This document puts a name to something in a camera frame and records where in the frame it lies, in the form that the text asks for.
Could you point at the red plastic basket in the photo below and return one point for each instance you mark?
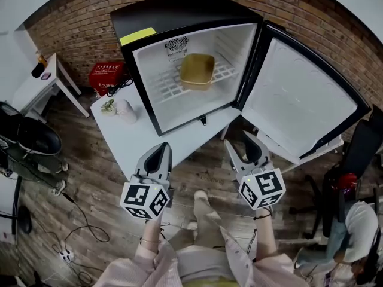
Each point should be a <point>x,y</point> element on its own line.
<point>104,73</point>

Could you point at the white power strip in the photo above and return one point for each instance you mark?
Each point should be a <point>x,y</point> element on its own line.
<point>67,255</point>

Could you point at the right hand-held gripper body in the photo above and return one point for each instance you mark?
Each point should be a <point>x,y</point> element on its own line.
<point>266,187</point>

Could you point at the person's left shoe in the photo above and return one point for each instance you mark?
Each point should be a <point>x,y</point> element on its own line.
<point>192,226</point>

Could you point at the person's right forearm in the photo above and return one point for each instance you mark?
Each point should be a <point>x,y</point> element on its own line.
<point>266,235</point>

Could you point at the purple phone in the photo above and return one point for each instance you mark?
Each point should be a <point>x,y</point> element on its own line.
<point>327,281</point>

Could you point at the person's right shoe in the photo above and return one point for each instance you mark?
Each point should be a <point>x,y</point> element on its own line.
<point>201,195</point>

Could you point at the person's left forearm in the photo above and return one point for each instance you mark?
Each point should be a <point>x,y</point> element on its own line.
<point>151,233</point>

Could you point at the person's shoe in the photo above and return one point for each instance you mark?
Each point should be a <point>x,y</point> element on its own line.
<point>192,226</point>
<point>201,195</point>

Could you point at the black office chair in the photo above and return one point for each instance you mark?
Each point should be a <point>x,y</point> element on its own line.
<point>362,142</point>

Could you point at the black pole stand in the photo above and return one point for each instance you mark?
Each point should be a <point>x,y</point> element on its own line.
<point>25,223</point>

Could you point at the white rectangular table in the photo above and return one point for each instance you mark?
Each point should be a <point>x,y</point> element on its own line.
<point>125,139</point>

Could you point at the pink phone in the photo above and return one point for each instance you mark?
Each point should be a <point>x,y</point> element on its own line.
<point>46,76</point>

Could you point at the black mini fridge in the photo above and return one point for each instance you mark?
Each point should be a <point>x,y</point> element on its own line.
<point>179,10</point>

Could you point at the white side table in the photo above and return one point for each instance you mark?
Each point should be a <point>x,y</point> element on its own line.
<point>36,88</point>

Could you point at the white cup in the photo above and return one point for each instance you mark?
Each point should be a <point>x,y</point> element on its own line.
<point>127,112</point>

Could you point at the orange bottle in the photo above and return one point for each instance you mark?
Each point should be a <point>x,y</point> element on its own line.
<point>42,59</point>

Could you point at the yellow plastic tray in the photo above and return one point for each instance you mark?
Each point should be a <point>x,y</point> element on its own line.
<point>197,70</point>

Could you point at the white wooden chair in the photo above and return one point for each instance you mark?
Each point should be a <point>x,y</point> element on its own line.
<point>332,146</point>

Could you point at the person's body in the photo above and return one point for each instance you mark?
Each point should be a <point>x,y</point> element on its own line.
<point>203,262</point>

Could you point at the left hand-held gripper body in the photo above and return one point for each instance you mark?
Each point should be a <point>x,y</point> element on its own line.
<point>137,196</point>

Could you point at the red helmet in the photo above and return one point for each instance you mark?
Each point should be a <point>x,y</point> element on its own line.
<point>347,181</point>

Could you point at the black shell chair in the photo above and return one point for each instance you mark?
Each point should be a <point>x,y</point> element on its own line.
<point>39,136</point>

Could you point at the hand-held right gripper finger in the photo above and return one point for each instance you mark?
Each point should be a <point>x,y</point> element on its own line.
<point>254,151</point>
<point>236,163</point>

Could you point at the small potted plant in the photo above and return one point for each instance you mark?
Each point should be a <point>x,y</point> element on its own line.
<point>107,107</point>

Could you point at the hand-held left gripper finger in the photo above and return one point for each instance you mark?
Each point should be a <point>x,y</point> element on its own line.
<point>140,170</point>
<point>168,169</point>

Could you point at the black cloth bundle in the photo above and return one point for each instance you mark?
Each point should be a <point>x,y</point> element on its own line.
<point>38,70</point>

